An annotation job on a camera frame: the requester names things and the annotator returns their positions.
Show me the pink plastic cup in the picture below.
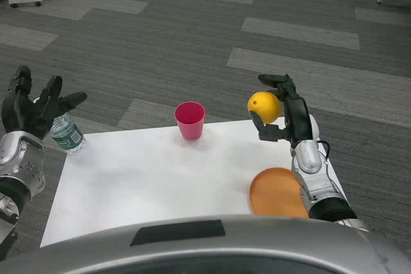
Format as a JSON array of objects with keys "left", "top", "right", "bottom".
[{"left": 174, "top": 101, "right": 206, "bottom": 141}]

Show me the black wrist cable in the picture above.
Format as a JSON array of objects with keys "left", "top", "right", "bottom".
[{"left": 316, "top": 140, "right": 331, "bottom": 163}]

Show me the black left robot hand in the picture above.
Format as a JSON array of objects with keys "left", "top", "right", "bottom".
[{"left": 1, "top": 65, "right": 88, "bottom": 141}]

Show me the silver robot chest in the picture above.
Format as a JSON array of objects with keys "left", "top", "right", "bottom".
[{"left": 0, "top": 214, "right": 411, "bottom": 274}]

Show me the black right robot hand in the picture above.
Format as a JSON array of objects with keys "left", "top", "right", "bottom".
[{"left": 250, "top": 73, "right": 320, "bottom": 145}]

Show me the clear water bottle green label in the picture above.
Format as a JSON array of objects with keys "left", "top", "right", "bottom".
[{"left": 32, "top": 97, "right": 87, "bottom": 156}]

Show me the orange round plate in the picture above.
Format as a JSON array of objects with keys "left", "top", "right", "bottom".
[{"left": 249, "top": 167, "right": 310, "bottom": 219}]

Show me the yellow lemon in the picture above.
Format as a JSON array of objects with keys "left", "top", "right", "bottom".
[{"left": 247, "top": 91, "right": 283, "bottom": 124}]

